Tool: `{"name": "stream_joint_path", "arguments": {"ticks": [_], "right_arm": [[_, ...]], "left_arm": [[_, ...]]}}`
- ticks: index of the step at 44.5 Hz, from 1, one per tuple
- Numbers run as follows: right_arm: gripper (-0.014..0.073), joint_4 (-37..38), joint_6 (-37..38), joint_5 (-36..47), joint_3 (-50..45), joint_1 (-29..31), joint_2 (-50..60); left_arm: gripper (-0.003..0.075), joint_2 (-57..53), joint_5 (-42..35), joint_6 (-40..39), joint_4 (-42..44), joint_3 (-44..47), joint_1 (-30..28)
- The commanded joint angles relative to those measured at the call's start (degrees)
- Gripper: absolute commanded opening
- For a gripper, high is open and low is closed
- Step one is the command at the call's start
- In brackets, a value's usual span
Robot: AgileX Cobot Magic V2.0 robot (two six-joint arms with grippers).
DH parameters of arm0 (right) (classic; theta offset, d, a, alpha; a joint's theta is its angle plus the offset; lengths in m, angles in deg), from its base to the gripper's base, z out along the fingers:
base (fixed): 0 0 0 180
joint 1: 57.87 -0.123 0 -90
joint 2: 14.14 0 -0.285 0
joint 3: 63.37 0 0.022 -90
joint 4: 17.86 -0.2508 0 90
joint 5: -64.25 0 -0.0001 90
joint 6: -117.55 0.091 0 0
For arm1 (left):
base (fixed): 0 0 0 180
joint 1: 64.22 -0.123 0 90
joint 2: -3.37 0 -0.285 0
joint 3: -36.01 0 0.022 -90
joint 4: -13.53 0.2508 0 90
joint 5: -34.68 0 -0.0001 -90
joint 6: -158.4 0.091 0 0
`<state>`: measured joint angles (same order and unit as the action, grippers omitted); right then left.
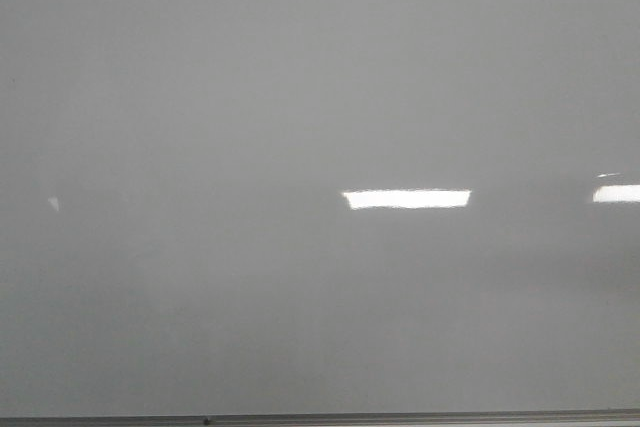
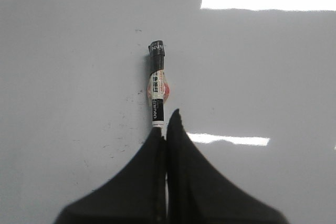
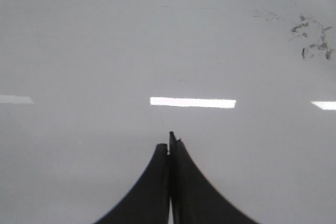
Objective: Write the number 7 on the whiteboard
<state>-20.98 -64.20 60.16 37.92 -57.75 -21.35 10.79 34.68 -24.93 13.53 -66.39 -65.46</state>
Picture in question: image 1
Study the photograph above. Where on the white glossy whiteboard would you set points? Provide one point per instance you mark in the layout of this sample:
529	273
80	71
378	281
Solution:
318	206

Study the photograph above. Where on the grey aluminium whiteboard frame rail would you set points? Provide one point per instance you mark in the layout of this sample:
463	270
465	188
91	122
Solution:
605	417

